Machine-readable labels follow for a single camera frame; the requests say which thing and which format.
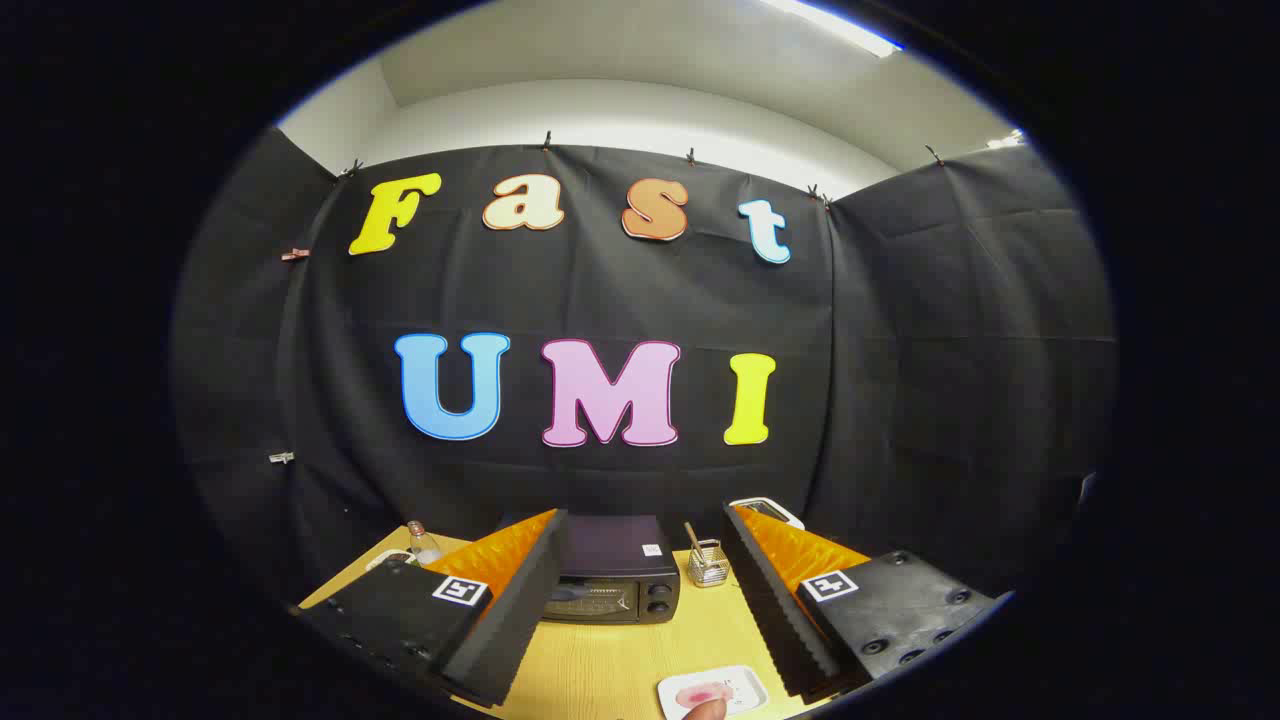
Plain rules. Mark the small white object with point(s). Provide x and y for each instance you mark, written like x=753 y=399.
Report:
x=385 y=558

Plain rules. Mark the white square plate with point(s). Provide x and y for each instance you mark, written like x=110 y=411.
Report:
x=745 y=688

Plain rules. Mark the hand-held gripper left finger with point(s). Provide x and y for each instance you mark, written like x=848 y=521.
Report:
x=520 y=610

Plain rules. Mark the clear glass bottle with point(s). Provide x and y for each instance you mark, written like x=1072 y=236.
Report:
x=424 y=548

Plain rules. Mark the cream bread toaster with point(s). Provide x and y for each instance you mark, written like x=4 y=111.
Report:
x=770 y=510

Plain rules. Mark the wooden stick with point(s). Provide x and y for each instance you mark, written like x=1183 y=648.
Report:
x=691 y=535

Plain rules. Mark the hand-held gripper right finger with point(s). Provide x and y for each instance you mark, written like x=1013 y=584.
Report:
x=775 y=620

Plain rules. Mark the black toaster oven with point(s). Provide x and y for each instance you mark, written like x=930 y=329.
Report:
x=620 y=550

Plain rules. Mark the pink ham slice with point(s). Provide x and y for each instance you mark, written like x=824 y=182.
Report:
x=700 y=692

